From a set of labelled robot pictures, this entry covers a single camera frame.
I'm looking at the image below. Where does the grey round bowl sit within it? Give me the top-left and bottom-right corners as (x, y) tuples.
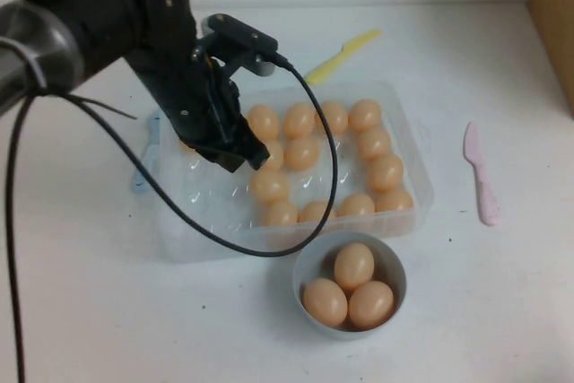
(292, 230), (408, 342)

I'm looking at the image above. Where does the clear plastic egg box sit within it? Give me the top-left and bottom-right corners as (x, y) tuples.
(154, 80), (435, 265)

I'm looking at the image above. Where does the light blue plastic knife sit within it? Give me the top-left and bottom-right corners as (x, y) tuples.
(130, 114), (161, 195)

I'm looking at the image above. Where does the brown cardboard box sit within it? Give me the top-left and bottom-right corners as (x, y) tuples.
(526, 0), (574, 120)

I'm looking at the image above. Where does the black zip tie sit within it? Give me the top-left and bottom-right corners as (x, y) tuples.
(17, 44), (139, 122)

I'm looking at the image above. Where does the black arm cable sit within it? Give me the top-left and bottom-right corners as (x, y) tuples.
(5, 90), (42, 383)

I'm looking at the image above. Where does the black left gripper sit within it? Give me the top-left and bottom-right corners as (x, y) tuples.
(133, 40), (272, 174)

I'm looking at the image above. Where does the yellow plastic knife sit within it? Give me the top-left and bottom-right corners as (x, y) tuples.
(304, 28), (383, 86)

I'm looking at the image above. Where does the black camera cable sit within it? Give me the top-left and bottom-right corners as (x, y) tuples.
(65, 51), (341, 259)

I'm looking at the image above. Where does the pink plastic knife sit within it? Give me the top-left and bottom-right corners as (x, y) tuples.
(463, 121), (502, 227)

